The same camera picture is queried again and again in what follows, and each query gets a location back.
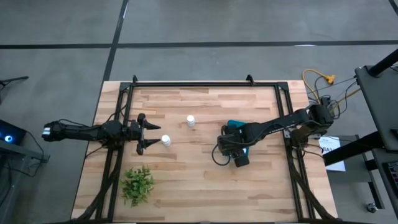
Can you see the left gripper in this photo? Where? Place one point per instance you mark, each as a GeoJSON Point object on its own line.
{"type": "Point", "coordinates": [134, 130]}

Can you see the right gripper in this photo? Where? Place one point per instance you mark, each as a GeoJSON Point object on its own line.
{"type": "Point", "coordinates": [234, 141]}

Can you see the white pill bottle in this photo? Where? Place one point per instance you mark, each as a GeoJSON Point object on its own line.
{"type": "Point", "coordinates": [191, 120]}
{"type": "Point", "coordinates": [166, 140]}

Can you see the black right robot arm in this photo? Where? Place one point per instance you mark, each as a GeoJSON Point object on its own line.
{"type": "Point", "coordinates": [280, 123]}

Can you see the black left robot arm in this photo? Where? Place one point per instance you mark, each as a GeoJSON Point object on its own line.
{"type": "Point", "coordinates": [77, 132]}

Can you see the teal plastic basket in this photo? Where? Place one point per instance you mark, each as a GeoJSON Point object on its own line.
{"type": "Point", "coordinates": [236, 123]}

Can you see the green plant white pot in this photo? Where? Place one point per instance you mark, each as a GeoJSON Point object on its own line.
{"type": "Point", "coordinates": [136, 186]}

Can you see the black power strip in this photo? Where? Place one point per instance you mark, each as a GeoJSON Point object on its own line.
{"type": "Point", "coordinates": [326, 99]}

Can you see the white paper sheet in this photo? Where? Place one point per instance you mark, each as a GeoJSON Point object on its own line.
{"type": "Point", "coordinates": [334, 155]}

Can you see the grey metal stand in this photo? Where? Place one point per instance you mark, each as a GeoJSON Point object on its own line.
{"type": "Point", "coordinates": [21, 154]}

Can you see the black computer blue light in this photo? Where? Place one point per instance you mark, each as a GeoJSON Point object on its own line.
{"type": "Point", "coordinates": [12, 133]}

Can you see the black tripod leg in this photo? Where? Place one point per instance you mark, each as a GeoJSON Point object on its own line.
{"type": "Point", "coordinates": [14, 79]}

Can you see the caster wheel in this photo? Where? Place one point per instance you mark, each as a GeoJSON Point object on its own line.
{"type": "Point", "coordinates": [372, 207]}

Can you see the black equipment cart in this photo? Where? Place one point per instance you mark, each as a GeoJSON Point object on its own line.
{"type": "Point", "coordinates": [382, 102]}

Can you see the black table frame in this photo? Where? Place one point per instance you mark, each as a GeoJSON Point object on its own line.
{"type": "Point", "coordinates": [202, 84]}

